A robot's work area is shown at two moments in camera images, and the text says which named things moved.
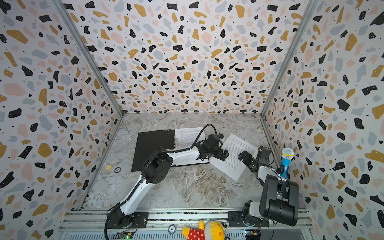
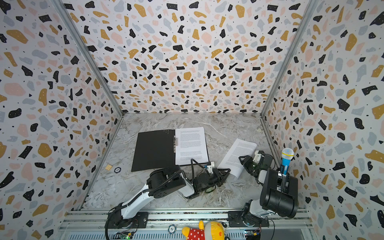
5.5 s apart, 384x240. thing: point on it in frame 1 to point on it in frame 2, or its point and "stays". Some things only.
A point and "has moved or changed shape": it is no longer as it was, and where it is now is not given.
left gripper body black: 210,152 to 211,181
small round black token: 117,170 stays
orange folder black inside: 146,142 stays
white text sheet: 232,165 has moved or changed shape
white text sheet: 186,137 stays
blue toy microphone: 287,154 stays
